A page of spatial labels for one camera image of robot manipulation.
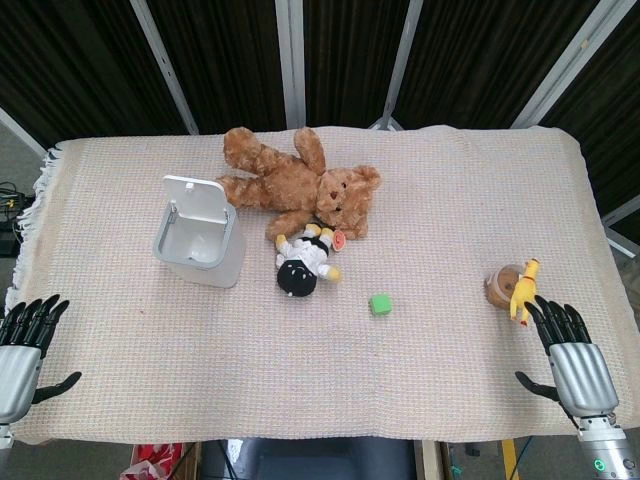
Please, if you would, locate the white metal frame post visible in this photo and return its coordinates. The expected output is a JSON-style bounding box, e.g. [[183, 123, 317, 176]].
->
[[368, 0, 426, 131], [130, 0, 199, 135], [601, 206, 640, 274], [274, 0, 307, 129], [0, 106, 47, 157], [512, 0, 629, 129]]

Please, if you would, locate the brown teddy bear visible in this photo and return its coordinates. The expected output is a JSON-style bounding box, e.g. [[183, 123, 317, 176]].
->
[[215, 126, 382, 245]]

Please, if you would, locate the yellow rubber chicken toy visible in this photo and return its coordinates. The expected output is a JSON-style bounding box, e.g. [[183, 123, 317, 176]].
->
[[508, 257, 543, 329]]

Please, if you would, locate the beige woven tablecloth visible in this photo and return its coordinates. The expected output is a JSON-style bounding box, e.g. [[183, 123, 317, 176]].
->
[[0, 123, 636, 446]]

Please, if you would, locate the black electronics with cables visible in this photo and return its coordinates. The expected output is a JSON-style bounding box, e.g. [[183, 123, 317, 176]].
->
[[0, 181, 27, 259]]

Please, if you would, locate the brown round plush toy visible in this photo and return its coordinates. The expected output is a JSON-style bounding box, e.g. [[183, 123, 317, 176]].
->
[[483, 264, 526, 307]]

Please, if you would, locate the black-haired white-clothed plush doll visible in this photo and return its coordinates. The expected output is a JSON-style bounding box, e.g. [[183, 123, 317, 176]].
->
[[273, 222, 344, 300]]

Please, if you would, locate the light wooden board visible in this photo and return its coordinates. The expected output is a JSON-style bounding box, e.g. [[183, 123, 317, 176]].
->
[[421, 439, 452, 480]]

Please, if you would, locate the dark robot base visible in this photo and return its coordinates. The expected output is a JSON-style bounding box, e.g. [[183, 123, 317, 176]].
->
[[199, 437, 417, 480]]

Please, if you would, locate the red white plastic bag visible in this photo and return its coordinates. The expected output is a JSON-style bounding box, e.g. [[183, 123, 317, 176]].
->
[[118, 442, 184, 480]]

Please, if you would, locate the white lidded trash bin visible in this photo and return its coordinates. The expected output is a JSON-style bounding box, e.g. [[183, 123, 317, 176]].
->
[[152, 174, 248, 290]]

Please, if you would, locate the yellow metal bar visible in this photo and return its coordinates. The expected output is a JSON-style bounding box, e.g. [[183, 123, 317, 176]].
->
[[501, 438, 519, 480]]

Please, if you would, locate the green cube block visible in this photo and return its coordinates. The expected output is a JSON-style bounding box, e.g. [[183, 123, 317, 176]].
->
[[368, 293, 393, 318]]

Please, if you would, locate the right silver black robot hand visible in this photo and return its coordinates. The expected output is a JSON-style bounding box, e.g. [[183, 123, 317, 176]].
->
[[514, 294, 621, 431]]

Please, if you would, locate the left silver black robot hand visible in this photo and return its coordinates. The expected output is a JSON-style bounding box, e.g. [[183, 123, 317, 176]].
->
[[0, 293, 83, 426]]

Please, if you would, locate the dark brown curtain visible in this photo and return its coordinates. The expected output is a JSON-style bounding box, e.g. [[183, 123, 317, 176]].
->
[[0, 0, 640, 221]]

